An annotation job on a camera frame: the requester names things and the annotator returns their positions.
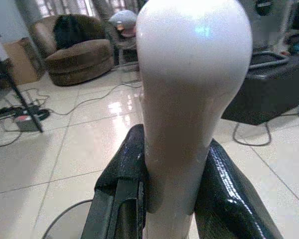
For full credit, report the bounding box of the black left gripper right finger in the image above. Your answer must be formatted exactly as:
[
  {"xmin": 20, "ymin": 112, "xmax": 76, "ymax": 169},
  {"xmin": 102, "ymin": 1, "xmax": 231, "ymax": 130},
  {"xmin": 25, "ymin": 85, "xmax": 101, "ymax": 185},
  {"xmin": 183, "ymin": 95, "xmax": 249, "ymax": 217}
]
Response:
[{"xmin": 194, "ymin": 138, "xmax": 285, "ymax": 239}]

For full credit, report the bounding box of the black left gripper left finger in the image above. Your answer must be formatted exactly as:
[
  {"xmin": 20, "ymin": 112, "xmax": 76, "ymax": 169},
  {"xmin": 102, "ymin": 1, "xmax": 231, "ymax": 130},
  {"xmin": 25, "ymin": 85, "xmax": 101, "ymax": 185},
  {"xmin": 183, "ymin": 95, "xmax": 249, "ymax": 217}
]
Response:
[{"xmin": 82, "ymin": 123, "xmax": 150, "ymax": 239}]

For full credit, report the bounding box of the white broom handle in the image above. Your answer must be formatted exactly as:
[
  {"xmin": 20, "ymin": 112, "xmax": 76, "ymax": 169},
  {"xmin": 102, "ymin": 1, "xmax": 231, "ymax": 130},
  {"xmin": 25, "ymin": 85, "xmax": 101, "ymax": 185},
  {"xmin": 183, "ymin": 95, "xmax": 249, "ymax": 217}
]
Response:
[{"xmin": 135, "ymin": 0, "xmax": 253, "ymax": 239}]

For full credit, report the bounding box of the black storage bin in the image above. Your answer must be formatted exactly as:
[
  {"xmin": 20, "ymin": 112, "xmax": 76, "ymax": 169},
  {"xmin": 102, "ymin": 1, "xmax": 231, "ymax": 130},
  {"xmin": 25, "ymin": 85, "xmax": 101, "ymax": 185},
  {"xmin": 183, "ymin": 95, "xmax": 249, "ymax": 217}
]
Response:
[{"xmin": 221, "ymin": 51, "xmax": 299, "ymax": 126}]

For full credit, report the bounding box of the black power strip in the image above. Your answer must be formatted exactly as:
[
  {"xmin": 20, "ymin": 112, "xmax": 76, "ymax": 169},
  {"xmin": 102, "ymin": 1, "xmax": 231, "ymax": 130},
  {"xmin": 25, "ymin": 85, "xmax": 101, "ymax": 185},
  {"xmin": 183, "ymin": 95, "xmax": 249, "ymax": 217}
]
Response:
[{"xmin": 0, "ymin": 106, "xmax": 51, "ymax": 132}]

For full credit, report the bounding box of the brown round armchair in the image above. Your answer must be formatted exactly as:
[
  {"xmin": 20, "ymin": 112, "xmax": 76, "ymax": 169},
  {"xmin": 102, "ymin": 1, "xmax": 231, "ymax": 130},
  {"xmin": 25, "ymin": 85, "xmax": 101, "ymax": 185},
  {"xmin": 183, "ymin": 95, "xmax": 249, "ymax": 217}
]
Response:
[{"xmin": 29, "ymin": 14, "xmax": 115, "ymax": 87}]

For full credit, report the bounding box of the black metal table leg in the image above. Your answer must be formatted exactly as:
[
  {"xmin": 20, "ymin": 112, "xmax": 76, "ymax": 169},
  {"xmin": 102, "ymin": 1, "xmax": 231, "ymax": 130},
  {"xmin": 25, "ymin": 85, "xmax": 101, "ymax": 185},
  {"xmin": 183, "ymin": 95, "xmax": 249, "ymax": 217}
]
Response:
[{"xmin": 0, "ymin": 34, "xmax": 44, "ymax": 133}]

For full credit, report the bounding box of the cardboard box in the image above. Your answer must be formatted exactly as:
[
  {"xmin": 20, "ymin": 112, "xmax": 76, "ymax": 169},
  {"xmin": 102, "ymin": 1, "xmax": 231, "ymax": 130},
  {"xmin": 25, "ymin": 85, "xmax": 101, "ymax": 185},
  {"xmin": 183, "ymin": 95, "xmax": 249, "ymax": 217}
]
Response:
[{"xmin": 0, "ymin": 37, "xmax": 44, "ymax": 86}]

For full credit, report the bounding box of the black cloth on armchair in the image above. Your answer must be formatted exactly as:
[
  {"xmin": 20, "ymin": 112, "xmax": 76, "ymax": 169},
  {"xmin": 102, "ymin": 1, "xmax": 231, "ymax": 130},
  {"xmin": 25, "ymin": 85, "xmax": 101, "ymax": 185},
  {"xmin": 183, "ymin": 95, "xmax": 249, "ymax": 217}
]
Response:
[{"xmin": 52, "ymin": 14, "xmax": 90, "ymax": 50}]

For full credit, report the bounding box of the grey cable loop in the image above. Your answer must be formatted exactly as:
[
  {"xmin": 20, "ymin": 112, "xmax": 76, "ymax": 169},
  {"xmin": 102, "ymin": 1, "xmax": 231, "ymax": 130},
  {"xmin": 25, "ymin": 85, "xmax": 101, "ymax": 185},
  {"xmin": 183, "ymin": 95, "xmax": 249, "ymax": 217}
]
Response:
[{"xmin": 233, "ymin": 121, "xmax": 272, "ymax": 147}]

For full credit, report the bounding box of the black curved cable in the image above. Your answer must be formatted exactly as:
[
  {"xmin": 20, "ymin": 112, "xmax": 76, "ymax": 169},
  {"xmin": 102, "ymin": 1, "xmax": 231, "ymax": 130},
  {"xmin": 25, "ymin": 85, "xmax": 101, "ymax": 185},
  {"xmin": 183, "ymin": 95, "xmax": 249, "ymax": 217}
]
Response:
[{"xmin": 42, "ymin": 198, "xmax": 93, "ymax": 239}]

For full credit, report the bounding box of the black floor cable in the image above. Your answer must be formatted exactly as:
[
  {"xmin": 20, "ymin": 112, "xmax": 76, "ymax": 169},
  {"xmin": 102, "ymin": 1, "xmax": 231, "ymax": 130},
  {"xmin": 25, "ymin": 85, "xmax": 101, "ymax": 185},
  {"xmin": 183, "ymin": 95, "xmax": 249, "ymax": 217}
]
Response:
[{"xmin": 22, "ymin": 81, "xmax": 143, "ymax": 117}]

